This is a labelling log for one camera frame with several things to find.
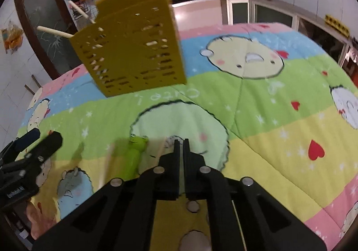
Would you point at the yellow egg carton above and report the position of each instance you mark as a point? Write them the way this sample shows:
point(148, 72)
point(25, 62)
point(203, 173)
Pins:
point(337, 25)

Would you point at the hanging orange plastic bag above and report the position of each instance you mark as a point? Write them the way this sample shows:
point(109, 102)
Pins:
point(11, 37)

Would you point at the kitchen counter cabinet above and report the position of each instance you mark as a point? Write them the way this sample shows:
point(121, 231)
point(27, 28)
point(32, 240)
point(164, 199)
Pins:
point(268, 13)

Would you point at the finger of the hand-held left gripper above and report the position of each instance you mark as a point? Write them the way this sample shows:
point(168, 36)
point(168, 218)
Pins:
point(28, 137)
point(46, 146)

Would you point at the brown door with frosted glass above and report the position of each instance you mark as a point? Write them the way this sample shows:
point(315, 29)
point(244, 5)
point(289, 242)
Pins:
point(44, 21)

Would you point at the clear plastic sheet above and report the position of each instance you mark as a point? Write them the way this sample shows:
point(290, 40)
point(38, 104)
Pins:
point(353, 49)

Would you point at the colourful printed blanket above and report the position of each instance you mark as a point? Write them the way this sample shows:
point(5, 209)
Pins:
point(265, 127)

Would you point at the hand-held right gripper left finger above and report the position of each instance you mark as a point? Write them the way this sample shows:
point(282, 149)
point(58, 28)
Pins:
point(167, 183)

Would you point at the yellow slotted utensil holder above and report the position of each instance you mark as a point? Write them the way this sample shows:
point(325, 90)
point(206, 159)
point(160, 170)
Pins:
point(134, 44)

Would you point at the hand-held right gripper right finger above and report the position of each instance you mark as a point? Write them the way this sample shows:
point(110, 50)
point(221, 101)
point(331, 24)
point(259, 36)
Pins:
point(195, 181)

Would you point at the red box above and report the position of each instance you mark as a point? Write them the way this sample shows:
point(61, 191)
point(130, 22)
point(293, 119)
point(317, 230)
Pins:
point(353, 72)

